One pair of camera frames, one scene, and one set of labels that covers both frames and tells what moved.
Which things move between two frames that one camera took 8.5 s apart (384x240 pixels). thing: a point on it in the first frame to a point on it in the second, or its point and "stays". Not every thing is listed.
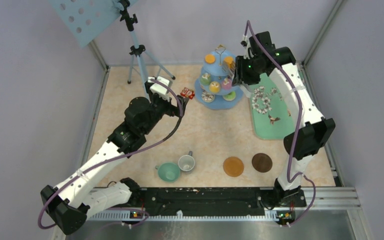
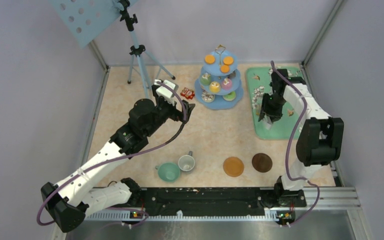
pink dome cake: [227, 84] stays
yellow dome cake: [214, 87] stays
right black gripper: [240, 78] to [274, 115]
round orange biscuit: [210, 59] stays
